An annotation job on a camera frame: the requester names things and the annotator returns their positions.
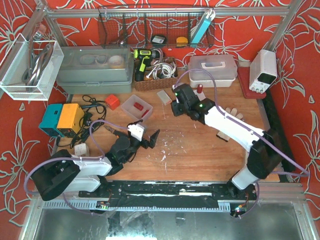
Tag white peg base plate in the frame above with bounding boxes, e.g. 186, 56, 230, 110
193, 89, 206, 101

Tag white cotton work glove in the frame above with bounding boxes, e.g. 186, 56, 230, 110
216, 107, 244, 142

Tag clear acrylic wall box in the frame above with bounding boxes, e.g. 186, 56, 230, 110
0, 34, 64, 101

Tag black wire wall basket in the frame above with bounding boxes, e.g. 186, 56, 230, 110
98, 3, 215, 49

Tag small red cube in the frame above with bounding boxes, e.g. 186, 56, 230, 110
104, 94, 120, 111

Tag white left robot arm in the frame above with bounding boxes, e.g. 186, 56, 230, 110
23, 126, 160, 201

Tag white bench power supply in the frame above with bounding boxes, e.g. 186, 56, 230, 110
249, 49, 278, 93

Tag red plastic tool case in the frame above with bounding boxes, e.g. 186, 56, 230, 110
237, 66, 267, 100

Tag white plastic storage box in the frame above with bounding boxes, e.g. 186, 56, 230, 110
188, 54, 238, 88

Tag clear bin of springs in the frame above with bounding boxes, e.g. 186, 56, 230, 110
120, 94, 153, 121

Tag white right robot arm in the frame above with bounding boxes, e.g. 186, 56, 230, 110
171, 83, 297, 198

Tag wicker basket with cables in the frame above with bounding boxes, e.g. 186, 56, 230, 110
133, 57, 178, 91

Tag teal and yellow box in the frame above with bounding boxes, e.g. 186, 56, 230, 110
38, 103, 85, 138

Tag large red spring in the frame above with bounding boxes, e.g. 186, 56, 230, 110
196, 84, 203, 94

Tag grey plastic toolbox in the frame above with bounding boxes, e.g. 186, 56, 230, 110
56, 46, 134, 95

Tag orange handled screwdriver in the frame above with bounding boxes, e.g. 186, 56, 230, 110
104, 125, 126, 138

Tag white power adapter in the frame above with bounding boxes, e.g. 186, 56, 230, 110
74, 143, 90, 157

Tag black tangled power cables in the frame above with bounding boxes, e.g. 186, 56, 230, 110
56, 94, 107, 148

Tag green cordless drill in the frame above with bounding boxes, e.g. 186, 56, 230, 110
133, 48, 162, 82

